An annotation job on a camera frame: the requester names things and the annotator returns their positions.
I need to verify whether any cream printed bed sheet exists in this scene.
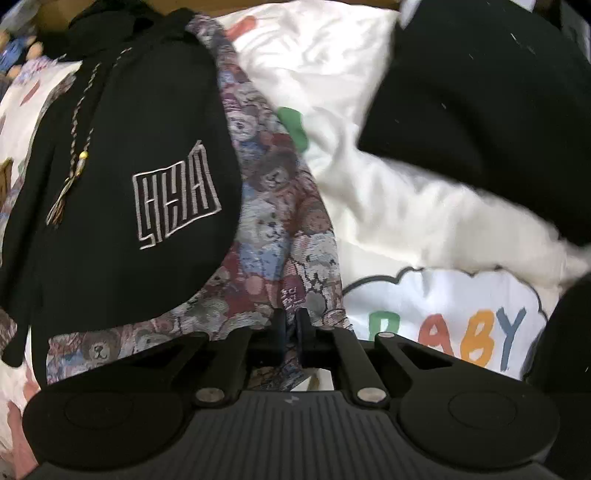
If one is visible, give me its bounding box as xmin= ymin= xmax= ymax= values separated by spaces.
xmin=0 ymin=0 xmax=591 ymax=467

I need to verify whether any teddy bear in blue shirt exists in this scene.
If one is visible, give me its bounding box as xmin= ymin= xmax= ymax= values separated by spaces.
xmin=0 ymin=28 xmax=44 ymax=79

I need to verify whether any folded black sweater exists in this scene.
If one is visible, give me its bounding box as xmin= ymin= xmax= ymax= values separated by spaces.
xmin=358 ymin=0 xmax=591 ymax=247

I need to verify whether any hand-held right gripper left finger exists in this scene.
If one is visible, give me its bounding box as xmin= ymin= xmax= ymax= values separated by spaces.
xmin=115 ymin=307 xmax=290 ymax=408

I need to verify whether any black bear-print hoodie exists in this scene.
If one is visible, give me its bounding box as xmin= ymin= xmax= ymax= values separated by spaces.
xmin=0 ymin=7 xmax=354 ymax=384

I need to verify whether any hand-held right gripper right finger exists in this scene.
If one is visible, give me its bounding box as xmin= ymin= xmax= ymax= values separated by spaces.
xmin=294 ymin=307 xmax=468 ymax=409

